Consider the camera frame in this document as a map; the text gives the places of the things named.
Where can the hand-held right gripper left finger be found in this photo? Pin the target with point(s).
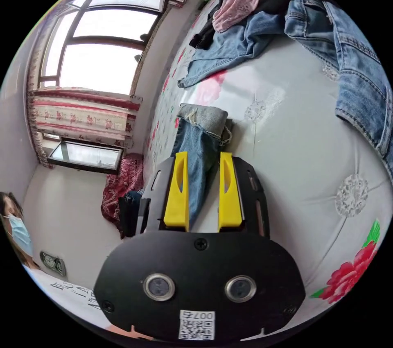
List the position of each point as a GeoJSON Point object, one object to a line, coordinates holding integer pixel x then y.
{"type": "Point", "coordinates": [176, 200]}

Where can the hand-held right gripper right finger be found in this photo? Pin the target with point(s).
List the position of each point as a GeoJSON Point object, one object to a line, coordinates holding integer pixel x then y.
{"type": "Point", "coordinates": [229, 203]}

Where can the blue jeans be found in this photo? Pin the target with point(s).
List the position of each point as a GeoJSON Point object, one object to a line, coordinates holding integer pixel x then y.
{"type": "Point", "coordinates": [196, 151]}

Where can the person's right hand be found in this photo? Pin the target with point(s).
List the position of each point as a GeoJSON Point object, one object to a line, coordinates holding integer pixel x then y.
{"type": "Point", "coordinates": [129, 333]}

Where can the dark red patterned cloth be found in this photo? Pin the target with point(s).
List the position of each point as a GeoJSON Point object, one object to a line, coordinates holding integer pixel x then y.
{"type": "Point", "coordinates": [122, 176]}

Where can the bed with floral sheet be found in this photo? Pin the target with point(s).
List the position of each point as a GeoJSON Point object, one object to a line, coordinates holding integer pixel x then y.
{"type": "Point", "coordinates": [291, 139]}

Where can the red patterned curtain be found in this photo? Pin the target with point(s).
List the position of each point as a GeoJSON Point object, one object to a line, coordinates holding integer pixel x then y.
{"type": "Point", "coordinates": [79, 114]}

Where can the person's body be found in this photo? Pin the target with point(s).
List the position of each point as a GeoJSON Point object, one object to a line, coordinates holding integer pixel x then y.
{"type": "Point", "coordinates": [18, 231]}

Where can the wall socket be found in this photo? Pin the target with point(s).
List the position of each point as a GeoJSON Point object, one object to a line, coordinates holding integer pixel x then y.
{"type": "Point", "coordinates": [52, 263]}

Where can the window with dark frame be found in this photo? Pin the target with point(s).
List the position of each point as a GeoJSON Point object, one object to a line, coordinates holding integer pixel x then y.
{"type": "Point", "coordinates": [104, 62]}

